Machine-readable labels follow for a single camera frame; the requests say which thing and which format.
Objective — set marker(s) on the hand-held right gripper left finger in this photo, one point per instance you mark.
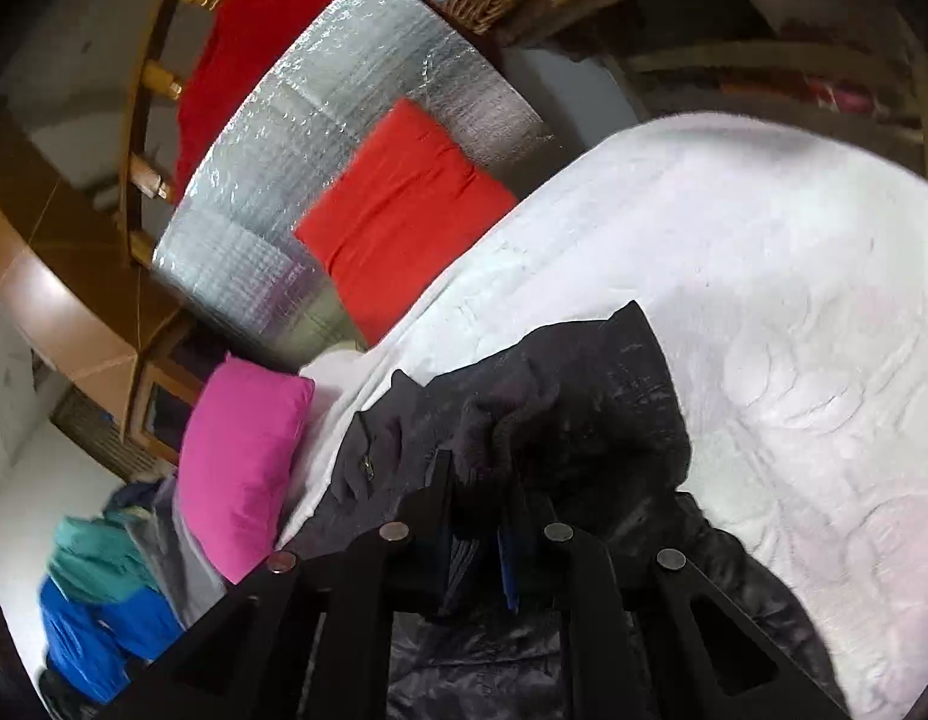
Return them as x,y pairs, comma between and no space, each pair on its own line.
436,540

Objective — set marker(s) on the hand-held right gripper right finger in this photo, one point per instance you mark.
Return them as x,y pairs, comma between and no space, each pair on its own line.
510,566

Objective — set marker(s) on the black jacket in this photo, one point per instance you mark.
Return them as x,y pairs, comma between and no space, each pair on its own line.
599,420

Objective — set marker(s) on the pink pillow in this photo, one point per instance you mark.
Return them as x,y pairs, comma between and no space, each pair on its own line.
239,457

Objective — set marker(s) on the grey garment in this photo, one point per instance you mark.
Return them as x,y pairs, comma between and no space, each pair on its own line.
179,562

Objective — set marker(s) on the red pillow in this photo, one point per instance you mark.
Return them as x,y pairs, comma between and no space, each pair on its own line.
404,225

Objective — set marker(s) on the wooden nightstand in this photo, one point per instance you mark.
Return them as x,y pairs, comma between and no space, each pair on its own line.
152,379

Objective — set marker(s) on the teal garment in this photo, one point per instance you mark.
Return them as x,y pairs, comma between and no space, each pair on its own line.
96,555

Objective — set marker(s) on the white quilted bedspread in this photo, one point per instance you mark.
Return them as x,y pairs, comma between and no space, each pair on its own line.
734,277

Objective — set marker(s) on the blue garment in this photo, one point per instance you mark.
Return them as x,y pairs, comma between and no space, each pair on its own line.
81,630

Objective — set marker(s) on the wooden wardrobe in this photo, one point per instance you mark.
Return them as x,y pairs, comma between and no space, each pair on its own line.
66,300

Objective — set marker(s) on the silver foil insulation mat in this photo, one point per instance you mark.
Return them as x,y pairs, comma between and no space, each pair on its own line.
359,67

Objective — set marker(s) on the wooden headboard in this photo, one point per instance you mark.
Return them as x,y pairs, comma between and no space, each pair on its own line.
160,77

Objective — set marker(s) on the red cloth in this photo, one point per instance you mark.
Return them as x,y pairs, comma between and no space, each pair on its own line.
261,30

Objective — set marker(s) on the wooden shelf unit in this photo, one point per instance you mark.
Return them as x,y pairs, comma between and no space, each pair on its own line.
734,60

